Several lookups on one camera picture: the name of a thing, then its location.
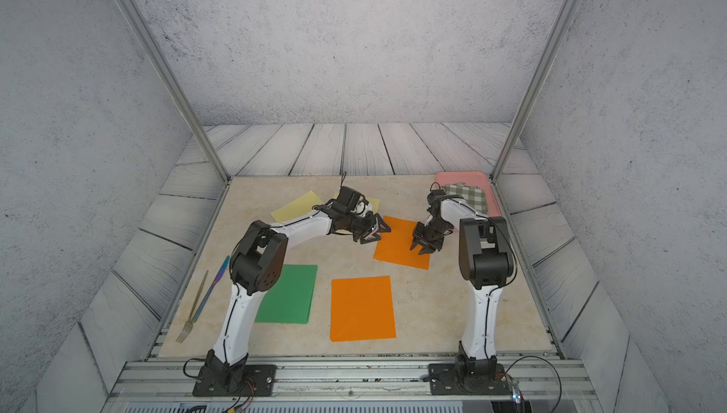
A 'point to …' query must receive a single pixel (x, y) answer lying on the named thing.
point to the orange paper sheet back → (395, 245)
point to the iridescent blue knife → (218, 278)
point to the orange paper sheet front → (362, 309)
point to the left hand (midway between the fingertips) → (391, 233)
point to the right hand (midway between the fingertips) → (415, 246)
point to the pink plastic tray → (476, 179)
